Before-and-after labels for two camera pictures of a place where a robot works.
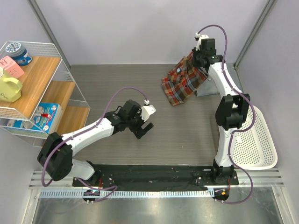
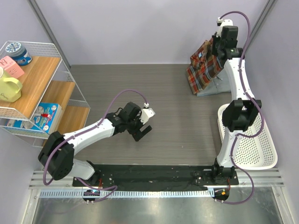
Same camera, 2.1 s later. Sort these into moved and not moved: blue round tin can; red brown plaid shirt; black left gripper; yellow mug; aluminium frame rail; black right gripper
Moved: red brown plaid shirt; black right gripper
Not moved: black left gripper; yellow mug; blue round tin can; aluminium frame rail
